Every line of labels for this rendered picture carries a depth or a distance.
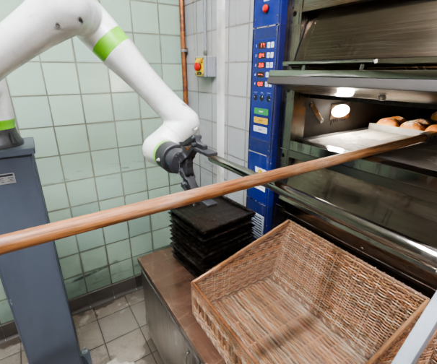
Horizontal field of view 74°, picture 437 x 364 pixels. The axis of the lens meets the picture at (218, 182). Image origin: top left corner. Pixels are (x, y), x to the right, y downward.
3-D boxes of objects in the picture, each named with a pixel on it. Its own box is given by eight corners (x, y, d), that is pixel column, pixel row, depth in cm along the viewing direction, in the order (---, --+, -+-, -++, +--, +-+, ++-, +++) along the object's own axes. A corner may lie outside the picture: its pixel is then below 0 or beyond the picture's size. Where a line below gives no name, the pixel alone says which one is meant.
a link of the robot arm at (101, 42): (47, 12, 82) (75, -21, 80) (65, 19, 94) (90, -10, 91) (97, 64, 88) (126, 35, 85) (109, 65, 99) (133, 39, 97)
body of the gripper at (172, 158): (186, 144, 90) (201, 151, 82) (187, 170, 93) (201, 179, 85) (164, 147, 86) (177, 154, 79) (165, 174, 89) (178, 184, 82)
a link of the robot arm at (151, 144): (152, 166, 107) (131, 146, 101) (175, 142, 109) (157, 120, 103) (167, 178, 96) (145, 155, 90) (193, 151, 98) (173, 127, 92)
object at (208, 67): (206, 76, 159) (206, 56, 156) (216, 76, 151) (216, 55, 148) (194, 76, 156) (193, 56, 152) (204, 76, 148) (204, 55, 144)
